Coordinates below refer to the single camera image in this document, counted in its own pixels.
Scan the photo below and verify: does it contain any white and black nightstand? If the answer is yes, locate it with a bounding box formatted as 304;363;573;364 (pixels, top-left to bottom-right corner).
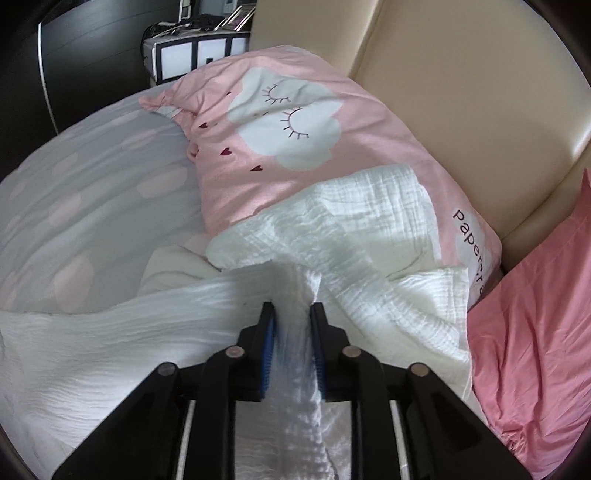
142;18;252;88

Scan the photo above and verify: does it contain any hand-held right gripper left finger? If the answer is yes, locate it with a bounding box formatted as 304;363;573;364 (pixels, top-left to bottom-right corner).
53;302;278;480

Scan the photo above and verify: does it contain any pink printed pillow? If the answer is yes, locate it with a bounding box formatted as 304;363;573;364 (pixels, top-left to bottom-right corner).
139;45;504;296

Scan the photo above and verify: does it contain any plain pink pillow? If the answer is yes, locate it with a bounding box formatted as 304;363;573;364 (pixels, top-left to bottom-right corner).
468;168;591;480

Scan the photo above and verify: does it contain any bed with polka dot sheet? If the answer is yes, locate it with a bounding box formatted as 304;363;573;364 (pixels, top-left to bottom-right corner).
0;88;218;315

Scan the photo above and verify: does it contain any white muslin garment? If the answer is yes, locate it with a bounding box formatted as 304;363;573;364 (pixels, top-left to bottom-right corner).
0;166;483;480

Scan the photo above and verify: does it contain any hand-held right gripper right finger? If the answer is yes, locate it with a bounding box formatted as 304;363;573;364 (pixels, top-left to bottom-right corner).
309;302;532;480

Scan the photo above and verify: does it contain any picture frame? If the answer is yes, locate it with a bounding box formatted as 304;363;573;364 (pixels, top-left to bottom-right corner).
222;6;257;29

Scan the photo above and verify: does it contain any black sliding wardrobe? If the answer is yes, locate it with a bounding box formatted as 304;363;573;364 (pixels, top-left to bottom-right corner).
0;0;185;153

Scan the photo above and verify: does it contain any beige padded headboard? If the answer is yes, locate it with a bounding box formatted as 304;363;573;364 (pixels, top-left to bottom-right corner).
249;0;591;268

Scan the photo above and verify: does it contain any pale satin garment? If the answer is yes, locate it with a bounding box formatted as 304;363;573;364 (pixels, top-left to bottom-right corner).
139;247;245;296

